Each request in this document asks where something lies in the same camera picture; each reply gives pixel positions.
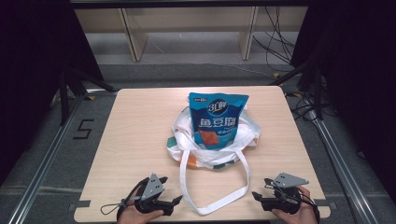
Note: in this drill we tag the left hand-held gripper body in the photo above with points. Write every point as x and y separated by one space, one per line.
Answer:
152 188

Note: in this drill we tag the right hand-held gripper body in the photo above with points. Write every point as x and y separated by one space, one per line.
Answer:
288 180

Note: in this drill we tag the white tote bag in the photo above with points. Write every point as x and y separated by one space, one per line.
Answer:
186 130

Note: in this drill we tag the blue snack packet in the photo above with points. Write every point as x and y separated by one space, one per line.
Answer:
218 124

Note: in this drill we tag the person's left hand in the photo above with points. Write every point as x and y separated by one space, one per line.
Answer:
137 217

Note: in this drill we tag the person's right hand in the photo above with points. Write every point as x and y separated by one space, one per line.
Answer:
299 217

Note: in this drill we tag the grey tape strip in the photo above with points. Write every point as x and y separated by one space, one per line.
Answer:
79 204
328 205

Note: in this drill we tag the black metal stand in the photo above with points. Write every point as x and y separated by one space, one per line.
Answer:
64 93
317 90

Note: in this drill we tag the yellow tape piece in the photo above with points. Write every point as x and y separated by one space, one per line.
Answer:
276 75
90 97

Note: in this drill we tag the black curtain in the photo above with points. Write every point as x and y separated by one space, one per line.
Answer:
358 77
31 62

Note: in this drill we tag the light wooden shelf unit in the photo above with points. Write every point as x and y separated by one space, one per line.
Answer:
186 18

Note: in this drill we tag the metal floor rail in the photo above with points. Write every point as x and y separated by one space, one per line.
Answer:
339 158
40 174

